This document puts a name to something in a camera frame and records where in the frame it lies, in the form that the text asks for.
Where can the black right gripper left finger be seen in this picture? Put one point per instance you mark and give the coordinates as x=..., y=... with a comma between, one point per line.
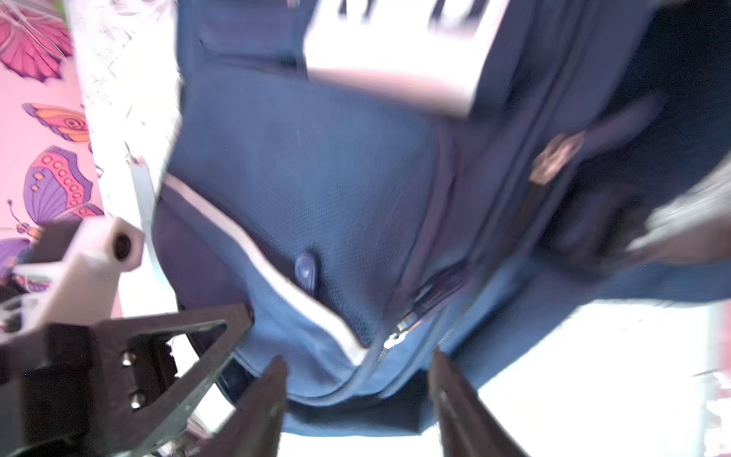
x=254, y=430

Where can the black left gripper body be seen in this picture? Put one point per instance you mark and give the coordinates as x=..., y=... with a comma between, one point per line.
x=45, y=391

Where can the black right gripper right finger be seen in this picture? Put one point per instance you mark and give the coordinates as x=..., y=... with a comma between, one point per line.
x=467, y=428

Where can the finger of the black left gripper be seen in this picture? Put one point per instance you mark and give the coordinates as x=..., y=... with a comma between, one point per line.
x=140, y=398

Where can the navy blue backpack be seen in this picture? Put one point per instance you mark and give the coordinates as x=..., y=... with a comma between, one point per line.
x=375, y=180

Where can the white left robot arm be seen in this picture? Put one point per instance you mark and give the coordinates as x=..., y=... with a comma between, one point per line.
x=82, y=263

